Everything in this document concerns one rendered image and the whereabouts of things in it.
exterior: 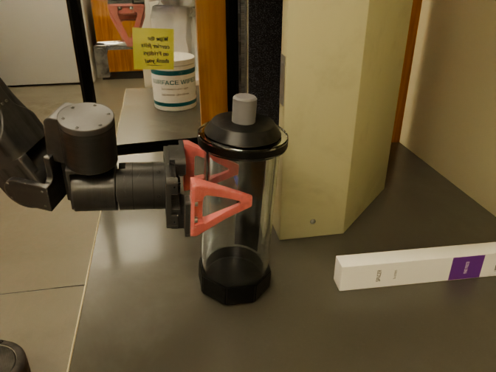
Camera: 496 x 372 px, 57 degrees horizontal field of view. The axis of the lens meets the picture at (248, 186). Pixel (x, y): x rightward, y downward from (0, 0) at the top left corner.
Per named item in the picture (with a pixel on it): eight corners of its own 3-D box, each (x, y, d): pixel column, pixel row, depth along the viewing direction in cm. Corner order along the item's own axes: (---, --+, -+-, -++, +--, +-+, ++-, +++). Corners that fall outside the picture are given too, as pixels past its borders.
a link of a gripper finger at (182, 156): (237, 138, 62) (167, 138, 60) (246, 159, 56) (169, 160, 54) (234, 183, 65) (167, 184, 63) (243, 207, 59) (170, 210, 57)
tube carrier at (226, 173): (262, 249, 70) (274, 116, 60) (281, 297, 61) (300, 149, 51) (191, 254, 68) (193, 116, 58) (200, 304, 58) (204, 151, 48)
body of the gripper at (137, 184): (177, 144, 59) (118, 145, 57) (182, 178, 50) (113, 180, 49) (177, 189, 62) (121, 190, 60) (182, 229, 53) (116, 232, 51)
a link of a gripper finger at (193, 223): (246, 157, 56) (169, 158, 54) (258, 183, 50) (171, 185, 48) (242, 205, 59) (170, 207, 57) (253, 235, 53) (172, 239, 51)
